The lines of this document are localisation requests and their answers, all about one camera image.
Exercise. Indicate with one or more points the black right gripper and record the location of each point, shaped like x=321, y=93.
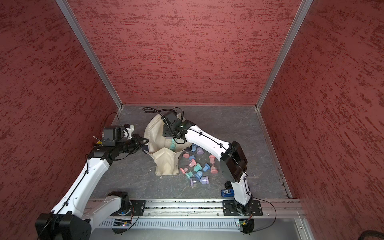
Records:
x=166, y=133

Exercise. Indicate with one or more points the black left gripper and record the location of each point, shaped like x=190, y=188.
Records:
x=137, y=138

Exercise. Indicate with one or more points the teal hourglass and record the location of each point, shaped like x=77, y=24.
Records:
x=191, y=172
x=172, y=146

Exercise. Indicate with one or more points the cream canvas bag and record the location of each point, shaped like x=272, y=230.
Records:
x=158, y=148

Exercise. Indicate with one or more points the pink hourglass pile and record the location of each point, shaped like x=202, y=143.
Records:
x=189, y=167
x=214, y=169

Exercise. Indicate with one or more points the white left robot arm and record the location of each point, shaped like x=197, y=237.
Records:
x=68, y=219

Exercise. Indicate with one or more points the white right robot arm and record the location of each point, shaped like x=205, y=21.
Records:
x=233, y=162

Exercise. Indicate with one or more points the purple hourglass upper pile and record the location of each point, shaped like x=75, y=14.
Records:
x=200, y=151

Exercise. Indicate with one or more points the teal hourglass in pile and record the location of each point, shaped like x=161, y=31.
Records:
x=191, y=172

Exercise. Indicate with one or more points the blue hourglass in pile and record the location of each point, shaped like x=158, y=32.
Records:
x=205, y=167

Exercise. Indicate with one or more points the black stapler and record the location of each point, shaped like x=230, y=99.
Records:
x=228, y=185

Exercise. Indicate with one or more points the blue stapler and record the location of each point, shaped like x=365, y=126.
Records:
x=227, y=193

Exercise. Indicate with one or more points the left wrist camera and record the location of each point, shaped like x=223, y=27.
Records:
x=114, y=135

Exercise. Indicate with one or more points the purple hourglass near rail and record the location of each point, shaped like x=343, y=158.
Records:
x=195, y=181

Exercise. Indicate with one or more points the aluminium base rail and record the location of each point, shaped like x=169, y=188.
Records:
x=217, y=208

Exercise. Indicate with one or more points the aluminium corner post right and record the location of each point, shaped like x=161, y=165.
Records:
x=290, y=37

